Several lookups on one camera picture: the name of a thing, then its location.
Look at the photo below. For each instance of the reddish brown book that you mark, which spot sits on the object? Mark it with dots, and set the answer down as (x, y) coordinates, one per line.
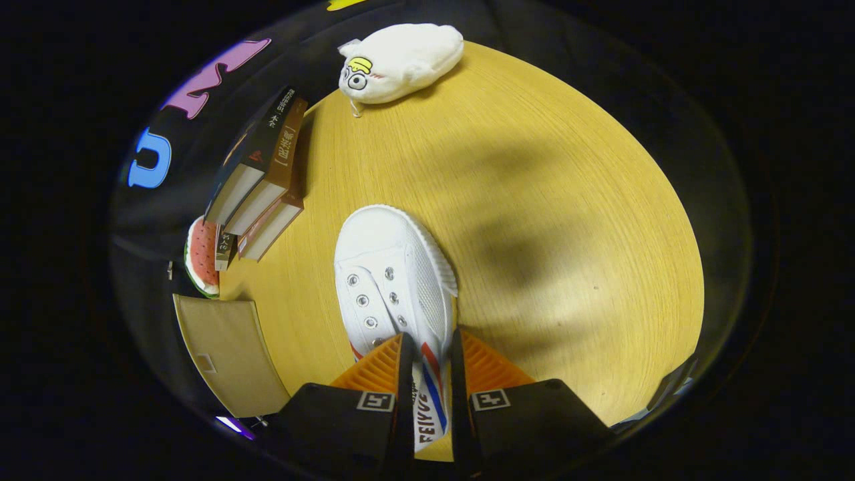
(277, 227)

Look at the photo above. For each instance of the watermelon slice toy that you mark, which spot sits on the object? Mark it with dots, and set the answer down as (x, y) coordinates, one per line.
(202, 257)

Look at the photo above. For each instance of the lit purple white screen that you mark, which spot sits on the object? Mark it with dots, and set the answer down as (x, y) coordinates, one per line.
(234, 425)

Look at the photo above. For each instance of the black cover book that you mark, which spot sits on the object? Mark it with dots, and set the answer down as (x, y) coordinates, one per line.
(264, 140)

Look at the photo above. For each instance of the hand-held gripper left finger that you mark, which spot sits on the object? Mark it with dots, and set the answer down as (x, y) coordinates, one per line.
(404, 381)

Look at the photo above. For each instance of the beige fabric storage box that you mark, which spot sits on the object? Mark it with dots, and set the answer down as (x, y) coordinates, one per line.
(230, 354)

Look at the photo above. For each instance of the white plush toy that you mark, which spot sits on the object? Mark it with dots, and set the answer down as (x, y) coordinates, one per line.
(407, 60)

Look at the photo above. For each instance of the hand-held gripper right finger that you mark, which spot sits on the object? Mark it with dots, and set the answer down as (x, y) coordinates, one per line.
(457, 381)

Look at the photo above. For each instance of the black angled bar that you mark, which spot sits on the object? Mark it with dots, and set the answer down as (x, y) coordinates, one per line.
(674, 384)

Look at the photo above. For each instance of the white canvas shoe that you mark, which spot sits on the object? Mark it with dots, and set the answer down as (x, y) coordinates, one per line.
(394, 254)

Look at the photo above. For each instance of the grey brown book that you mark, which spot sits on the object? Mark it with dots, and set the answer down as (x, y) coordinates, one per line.
(284, 160)

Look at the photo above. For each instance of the white portrait cover book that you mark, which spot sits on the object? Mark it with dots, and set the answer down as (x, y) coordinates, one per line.
(226, 250)

